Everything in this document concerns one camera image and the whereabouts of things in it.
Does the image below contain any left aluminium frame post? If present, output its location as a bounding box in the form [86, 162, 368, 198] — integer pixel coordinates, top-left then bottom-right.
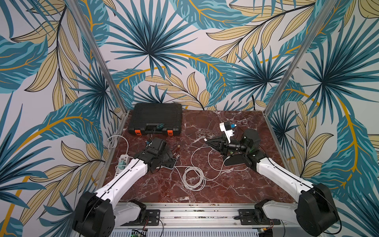
[65, 0, 130, 113]

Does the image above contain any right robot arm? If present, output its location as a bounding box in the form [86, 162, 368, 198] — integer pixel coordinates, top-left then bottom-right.
[205, 129, 341, 237]

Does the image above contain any white power strip cord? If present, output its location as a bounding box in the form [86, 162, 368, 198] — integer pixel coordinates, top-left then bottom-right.
[107, 135, 130, 156]

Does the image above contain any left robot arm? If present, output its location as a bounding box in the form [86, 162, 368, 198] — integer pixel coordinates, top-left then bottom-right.
[72, 138, 176, 237]

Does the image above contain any black plastic tool case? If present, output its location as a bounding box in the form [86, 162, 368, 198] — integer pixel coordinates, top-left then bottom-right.
[128, 103, 183, 136]

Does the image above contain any white power strip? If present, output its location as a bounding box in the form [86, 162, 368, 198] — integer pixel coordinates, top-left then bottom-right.
[115, 154, 130, 176]

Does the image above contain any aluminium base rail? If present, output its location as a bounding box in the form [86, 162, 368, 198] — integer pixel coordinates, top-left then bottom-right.
[68, 202, 323, 237]

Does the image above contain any aluminium frame post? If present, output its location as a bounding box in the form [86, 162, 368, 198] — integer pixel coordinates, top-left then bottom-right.
[263, 0, 338, 116]
[65, 0, 130, 113]

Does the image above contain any right aluminium frame post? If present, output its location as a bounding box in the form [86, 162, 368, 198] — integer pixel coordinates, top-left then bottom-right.
[263, 0, 338, 116]

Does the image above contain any phone with light case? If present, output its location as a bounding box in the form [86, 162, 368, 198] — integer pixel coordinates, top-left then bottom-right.
[162, 158, 177, 170]

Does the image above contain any white charging cable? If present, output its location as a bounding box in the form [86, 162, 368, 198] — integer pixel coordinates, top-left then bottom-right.
[173, 137, 249, 192]

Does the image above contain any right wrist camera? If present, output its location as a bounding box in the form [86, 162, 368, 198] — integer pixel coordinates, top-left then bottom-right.
[219, 122, 236, 143]

